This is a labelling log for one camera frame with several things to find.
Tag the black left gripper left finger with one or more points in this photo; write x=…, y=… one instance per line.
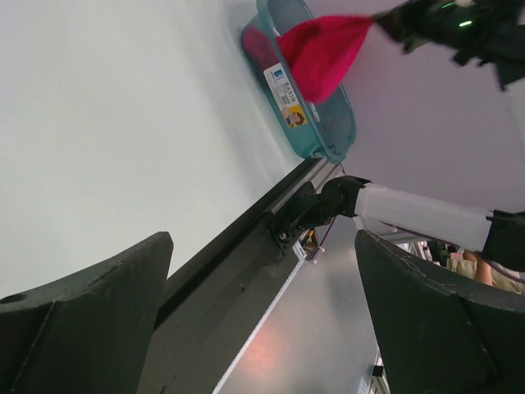
x=87, y=332

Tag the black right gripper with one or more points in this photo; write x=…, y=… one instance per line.
x=490, y=31

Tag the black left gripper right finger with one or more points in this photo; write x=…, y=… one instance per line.
x=437, y=331

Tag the red t shirt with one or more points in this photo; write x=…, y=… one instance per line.
x=321, y=51

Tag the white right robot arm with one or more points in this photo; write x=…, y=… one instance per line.
x=496, y=236

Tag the teal plastic basin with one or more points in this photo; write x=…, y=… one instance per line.
x=325, y=130

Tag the red shirt in basin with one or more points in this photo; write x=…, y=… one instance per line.
x=258, y=48

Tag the aluminium frame rail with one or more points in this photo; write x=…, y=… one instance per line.
x=181, y=284

